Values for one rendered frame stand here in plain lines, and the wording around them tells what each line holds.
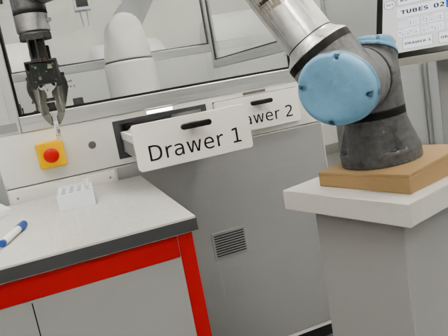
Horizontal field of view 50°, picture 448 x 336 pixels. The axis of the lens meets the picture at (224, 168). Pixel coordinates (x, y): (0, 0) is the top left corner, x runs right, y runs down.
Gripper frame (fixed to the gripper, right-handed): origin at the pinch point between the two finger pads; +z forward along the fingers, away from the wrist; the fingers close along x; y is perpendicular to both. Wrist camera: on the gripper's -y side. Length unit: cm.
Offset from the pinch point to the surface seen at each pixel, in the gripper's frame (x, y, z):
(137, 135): 17.3, 13.2, 6.4
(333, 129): 259, -343, 73
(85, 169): 3.9, -19.8, 16.1
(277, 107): 67, -22, 9
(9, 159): -15.1, -18.7, 9.0
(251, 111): 58, -21, 9
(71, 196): -0.1, 8.0, 18.0
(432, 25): 122, -13, -8
